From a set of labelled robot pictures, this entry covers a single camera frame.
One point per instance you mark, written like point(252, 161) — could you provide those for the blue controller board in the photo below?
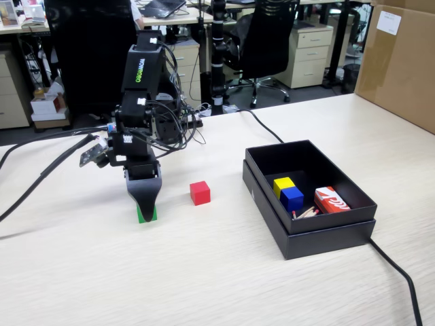
point(111, 128)

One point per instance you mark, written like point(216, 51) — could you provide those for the beige office desk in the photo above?
point(183, 18)

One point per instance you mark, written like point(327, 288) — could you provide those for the red and white matchbox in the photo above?
point(331, 202)

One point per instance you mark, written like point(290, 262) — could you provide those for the dark open laptop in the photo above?
point(163, 7)

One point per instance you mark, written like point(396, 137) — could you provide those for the stack of white boxes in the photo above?
point(47, 105)

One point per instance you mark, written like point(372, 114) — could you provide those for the black waste bin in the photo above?
point(350, 79)

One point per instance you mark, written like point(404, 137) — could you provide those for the black solid-back office chair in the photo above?
point(88, 51)

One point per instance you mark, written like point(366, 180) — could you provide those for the large brown cardboard box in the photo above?
point(397, 68)

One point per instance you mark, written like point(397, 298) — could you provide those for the blue cube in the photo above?
point(292, 200)

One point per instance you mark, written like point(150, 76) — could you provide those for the small picture frame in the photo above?
point(8, 13)

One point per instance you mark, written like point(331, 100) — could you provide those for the black open box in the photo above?
point(326, 242)

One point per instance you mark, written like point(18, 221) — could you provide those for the red cube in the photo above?
point(200, 194)

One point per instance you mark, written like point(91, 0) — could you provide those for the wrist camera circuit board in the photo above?
point(91, 154)

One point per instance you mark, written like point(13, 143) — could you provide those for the black mesh office chair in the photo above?
point(265, 40)

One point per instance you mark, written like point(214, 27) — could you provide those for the beige drawer cabinet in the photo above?
point(190, 57)

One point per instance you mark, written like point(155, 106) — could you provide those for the yellow cube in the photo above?
point(283, 183)

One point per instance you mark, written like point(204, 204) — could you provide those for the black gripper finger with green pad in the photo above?
point(146, 197)

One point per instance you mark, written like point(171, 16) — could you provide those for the black cardboard box tray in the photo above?
point(299, 159)

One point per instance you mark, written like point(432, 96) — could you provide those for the cream three-drawer cabinet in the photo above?
point(311, 54)

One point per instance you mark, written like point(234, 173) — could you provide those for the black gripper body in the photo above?
point(130, 153)

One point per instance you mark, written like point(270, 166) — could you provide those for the green cube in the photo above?
point(140, 215)

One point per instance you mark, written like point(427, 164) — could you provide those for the person in white shirt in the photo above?
point(136, 12)

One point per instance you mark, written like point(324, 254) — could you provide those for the beige cabinet with wide drawers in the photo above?
point(10, 102)

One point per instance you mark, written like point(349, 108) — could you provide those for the wooden match red head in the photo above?
point(313, 215)
point(310, 213)
point(306, 211)

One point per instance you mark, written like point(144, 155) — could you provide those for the black vertical pole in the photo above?
point(217, 68)

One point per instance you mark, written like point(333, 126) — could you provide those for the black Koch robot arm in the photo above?
point(142, 71)

